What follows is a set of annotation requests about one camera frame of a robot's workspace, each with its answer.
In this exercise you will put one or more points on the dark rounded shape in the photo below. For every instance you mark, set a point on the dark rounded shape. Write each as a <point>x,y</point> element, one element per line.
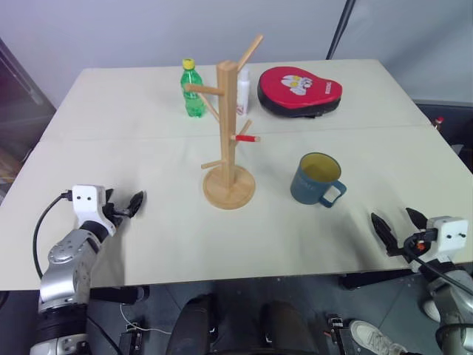
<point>190,325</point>

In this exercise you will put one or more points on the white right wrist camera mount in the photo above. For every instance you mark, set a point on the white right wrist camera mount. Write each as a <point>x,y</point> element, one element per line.
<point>449,233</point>

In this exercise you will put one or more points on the wooden mug tree stand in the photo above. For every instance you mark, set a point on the wooden mug tree stand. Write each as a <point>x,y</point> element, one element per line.
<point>227,148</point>

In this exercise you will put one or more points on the black table frame bar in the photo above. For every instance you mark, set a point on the black table frame bar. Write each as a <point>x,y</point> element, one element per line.
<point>118,294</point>
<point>377,280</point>

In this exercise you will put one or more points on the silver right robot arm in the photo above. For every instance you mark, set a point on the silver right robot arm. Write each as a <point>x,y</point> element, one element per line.
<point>452,292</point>

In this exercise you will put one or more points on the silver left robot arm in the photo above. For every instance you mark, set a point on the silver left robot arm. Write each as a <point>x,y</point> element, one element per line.
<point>70,266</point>

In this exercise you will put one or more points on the red black padded mitt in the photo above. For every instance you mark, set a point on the red black padded mitt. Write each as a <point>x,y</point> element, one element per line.
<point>295,88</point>

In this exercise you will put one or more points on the small red capped item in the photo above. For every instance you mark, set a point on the small red capped item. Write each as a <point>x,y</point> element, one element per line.
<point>439,122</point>

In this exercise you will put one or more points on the red tape mark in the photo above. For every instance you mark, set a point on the red tape mark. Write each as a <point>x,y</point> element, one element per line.
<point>245,138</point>

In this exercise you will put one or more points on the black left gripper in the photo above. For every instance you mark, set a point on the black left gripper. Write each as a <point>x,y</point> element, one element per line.
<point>117,213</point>

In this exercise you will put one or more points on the green plastic bottle yellow cap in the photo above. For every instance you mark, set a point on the green plastic bottle yellow cap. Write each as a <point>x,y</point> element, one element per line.
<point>193,92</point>

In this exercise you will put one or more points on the black side furniture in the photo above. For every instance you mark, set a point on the black side furniture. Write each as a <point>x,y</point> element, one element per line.
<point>449,122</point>

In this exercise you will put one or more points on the white spray bottle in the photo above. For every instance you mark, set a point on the white spray bottle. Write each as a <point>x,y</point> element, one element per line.
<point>243,92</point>

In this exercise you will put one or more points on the dark grey cabinet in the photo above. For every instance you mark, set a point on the dark grey cabinet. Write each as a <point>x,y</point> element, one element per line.
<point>20,111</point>

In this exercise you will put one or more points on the black stand pole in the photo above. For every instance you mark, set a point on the black stand pole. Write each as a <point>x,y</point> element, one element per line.
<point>340,27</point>

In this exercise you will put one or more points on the white sneaker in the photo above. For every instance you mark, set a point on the white sneaker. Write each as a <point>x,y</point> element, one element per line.
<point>373,338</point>

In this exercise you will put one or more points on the black floor device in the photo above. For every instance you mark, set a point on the black floor device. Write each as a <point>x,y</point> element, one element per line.
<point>131,338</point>
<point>338,333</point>

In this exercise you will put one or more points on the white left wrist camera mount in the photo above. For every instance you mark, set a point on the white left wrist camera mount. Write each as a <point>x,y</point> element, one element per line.
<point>86,201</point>

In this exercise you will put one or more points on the blue mug yellow inside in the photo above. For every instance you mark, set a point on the blue mug yellow inside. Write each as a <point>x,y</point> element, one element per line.
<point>314,185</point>

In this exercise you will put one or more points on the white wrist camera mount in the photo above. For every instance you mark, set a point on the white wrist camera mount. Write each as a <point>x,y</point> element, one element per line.
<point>449,233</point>
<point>86,201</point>

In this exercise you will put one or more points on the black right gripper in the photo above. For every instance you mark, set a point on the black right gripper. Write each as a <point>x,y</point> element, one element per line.
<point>415,246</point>

